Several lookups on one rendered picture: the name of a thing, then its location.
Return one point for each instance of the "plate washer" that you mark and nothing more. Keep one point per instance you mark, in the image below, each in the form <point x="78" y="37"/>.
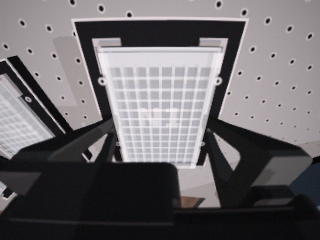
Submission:
<point x="308" y="182"/>

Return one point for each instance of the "grey perforated base plate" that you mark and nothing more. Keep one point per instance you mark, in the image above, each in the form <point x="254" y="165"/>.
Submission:
<point x="274" y="91"/>

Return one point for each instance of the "white microplate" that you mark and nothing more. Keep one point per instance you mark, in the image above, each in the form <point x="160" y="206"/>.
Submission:
<point x="160" y="122"/>
<point x="2" y="187"/>
<point x="19" y="124"/>

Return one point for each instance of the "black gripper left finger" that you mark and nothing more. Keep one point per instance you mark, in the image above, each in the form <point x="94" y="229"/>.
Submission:
<point x="69" y="147"/>

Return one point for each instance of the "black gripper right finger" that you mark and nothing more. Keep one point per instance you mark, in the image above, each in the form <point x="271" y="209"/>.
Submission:
<point x="264" y="161"/>

